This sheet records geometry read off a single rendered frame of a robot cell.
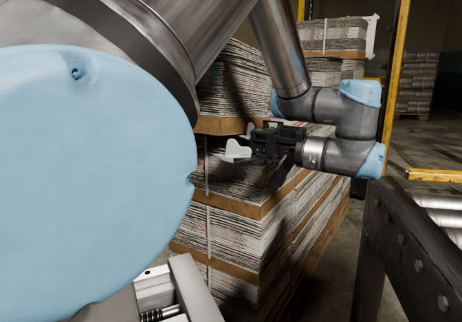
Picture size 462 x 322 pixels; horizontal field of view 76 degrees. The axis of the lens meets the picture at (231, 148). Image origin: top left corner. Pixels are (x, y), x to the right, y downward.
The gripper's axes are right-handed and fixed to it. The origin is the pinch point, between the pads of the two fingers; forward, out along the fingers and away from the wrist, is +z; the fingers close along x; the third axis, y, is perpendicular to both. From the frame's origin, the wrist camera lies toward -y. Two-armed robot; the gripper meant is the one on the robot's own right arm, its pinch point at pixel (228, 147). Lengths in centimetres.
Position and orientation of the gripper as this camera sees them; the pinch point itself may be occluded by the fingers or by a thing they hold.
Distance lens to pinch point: 76.0
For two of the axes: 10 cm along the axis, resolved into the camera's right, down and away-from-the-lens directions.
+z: -8.6, -1.4, 4.9
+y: -1.1, -8.9, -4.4
